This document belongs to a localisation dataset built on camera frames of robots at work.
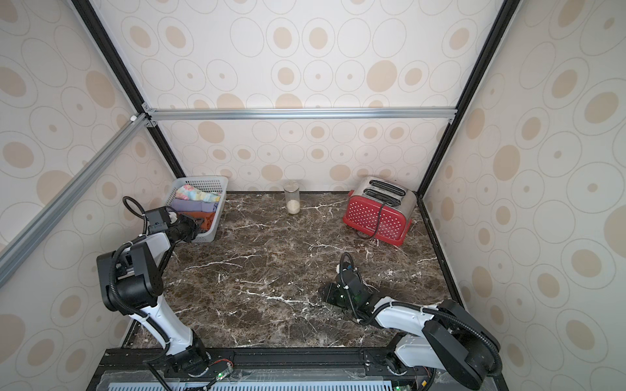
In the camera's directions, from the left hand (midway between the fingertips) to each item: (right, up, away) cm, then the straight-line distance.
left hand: (209, 213), depth 96 cm
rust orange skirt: (-1, -1, 0) cm, 2 cm away
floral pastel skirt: (-16, +10, +14) cm, 23 cm away
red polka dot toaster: (+67, +2, -5) cm, 67 cm away
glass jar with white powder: (+32, +7, +8) cm, 34 cm away
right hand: (+46, -27, -9) cm, 54 cm away
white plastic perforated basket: (-4, +14, +18) cm, 23 cm away
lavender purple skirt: (-11, +3, +8) cm, 14 cm away
